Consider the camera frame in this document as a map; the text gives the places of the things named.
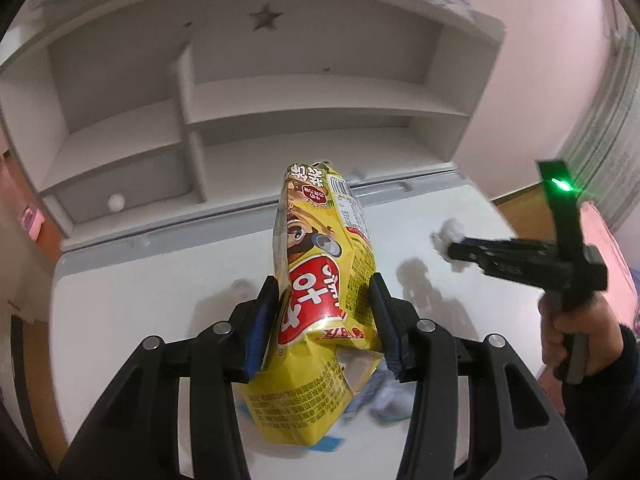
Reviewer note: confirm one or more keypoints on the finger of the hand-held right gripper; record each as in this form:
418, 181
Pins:
467, 251

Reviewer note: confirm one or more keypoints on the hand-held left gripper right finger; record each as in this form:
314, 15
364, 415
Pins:
385, 330

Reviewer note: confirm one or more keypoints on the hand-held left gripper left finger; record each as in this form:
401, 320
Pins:
257, 330

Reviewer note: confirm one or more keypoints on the white tissue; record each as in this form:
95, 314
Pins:
450, 232

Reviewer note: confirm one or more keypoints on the yellow snack packet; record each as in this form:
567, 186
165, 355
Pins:
320, 280

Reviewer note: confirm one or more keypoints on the blue white packet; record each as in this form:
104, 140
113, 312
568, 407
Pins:
330, 443

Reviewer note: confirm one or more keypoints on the person's right forearm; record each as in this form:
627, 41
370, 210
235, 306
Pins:
605, 420

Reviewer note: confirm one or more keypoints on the person's right hand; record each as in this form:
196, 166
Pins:
605, 330

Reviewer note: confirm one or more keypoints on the grey curtain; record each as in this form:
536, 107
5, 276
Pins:
600, 135

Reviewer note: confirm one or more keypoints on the white round drawer knob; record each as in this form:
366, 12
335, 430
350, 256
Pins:
116, 203

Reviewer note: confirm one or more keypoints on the grey drawer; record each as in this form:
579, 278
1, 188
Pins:
130, 180

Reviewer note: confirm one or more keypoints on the white desk shelf unit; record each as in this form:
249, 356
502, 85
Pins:
300, 100

